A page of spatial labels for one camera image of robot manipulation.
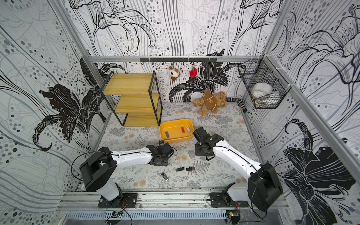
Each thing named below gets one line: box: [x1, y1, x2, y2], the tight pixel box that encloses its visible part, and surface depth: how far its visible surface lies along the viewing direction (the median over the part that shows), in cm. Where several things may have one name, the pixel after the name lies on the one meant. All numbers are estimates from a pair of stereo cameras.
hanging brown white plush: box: [169, 65, 180, 82], surface depth 95 cm
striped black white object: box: [225, 97, 248, 113], surface depth 121 cm
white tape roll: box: [251, 82, 273, 98], surface depth 75 cm
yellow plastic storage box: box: [159, 119, 195, 143], surface depth 103 cm
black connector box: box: [226, 210, 241, 225], surface depth 71 cm
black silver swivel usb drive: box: [160, 172, 170, 182], surface depth 83 cm
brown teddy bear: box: [192, 89, 227, 117], surface depth 112 cm
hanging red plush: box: [189, 67, 198, 79], surface depth 97 cm
